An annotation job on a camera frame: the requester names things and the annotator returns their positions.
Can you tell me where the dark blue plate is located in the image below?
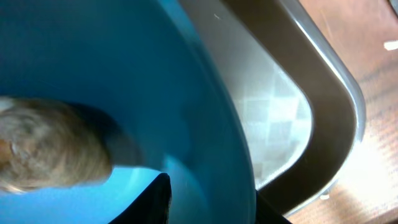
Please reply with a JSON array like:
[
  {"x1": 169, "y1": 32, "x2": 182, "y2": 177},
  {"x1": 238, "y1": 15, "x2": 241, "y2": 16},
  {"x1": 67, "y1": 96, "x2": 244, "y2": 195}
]
[{"x1": 1, "y1": 1, "x2": 256, "y2": 223}]

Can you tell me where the brown serving tray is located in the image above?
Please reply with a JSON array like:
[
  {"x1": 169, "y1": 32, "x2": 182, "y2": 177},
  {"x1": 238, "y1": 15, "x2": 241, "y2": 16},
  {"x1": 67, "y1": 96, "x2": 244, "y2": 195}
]
[{"x1": 181, "y1": 1, "x2": 366, "y2": 216}]

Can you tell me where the brown pastry piece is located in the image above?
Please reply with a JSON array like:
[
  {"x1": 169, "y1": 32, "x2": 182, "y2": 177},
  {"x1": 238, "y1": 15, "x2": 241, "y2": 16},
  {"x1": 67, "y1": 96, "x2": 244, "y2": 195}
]
[{"x1": 1, "y1": 96, "x2": 113, "y2": 194}]

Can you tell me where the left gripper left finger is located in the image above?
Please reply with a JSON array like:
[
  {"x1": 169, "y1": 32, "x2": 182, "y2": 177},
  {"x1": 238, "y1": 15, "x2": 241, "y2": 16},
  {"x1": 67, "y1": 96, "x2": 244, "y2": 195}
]
[{"x1": 109, "y1": 173, "x2": 172, "y2": 224}]

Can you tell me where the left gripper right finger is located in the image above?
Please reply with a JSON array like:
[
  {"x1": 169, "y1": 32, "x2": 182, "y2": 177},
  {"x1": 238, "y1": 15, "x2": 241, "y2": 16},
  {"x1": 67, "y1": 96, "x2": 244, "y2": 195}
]
[{"x1": 255, "y1": 191, "x2": 292, "y2": 224}]

